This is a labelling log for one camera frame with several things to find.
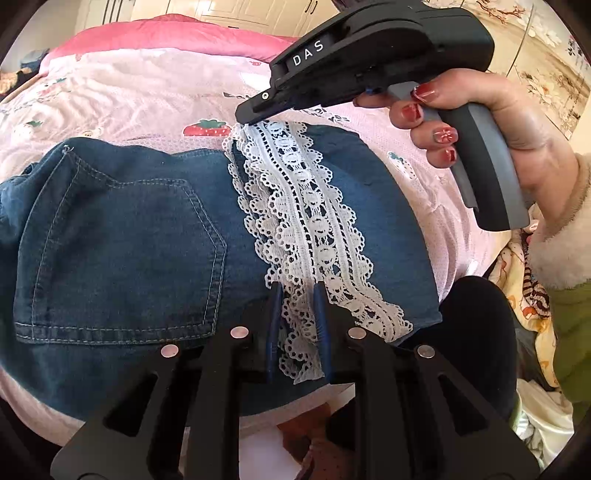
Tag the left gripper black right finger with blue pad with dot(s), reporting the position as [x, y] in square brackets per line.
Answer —
[440, 404]

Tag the clothes pile beside bed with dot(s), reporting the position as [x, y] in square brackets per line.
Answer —
[29, 66]

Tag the cream fleece sleeve forearm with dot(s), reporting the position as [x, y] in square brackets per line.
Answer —
[560, 260]

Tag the white wardrobe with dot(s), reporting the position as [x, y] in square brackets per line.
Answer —
[291, 18]

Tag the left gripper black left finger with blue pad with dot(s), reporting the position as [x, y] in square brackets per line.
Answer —
[177, 415]

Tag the blue denim pants lace trim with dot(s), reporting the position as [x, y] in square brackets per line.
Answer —
[109, 252]

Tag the right hand red nails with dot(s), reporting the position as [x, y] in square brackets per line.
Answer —
[545, 163]

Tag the blossom wall painting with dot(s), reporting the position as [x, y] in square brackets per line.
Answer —
[534, 47]

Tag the pink strawberry print bedsheet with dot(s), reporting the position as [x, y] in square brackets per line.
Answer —
[176, 101]

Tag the pink folded quilt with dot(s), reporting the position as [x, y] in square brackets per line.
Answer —
[172, 31]

